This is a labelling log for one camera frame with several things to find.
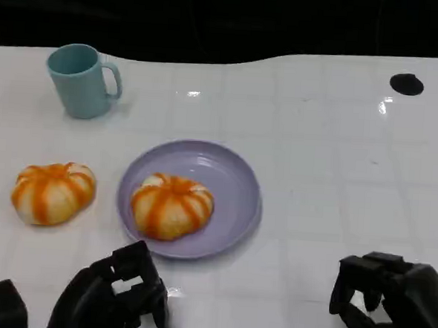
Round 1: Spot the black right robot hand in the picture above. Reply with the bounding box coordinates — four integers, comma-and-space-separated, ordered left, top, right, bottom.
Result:
327, 249, 438, 328

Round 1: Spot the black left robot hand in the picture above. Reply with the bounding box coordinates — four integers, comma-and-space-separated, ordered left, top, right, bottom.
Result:
44, 234, 177, 328

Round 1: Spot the orange and white bread roll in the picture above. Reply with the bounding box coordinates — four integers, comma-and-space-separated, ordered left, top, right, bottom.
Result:
128, 171, 217, 246
9, 158, 99, 230

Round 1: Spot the lilac plate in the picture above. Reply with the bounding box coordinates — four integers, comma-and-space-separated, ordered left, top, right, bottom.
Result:
113, 134, 268, 265

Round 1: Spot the pale green mug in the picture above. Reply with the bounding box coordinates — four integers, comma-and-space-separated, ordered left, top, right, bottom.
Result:
42, 42, 125, 122

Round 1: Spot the black round table grommet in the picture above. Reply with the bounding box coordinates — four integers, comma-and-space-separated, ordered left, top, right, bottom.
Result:
388, 72, 425, 98

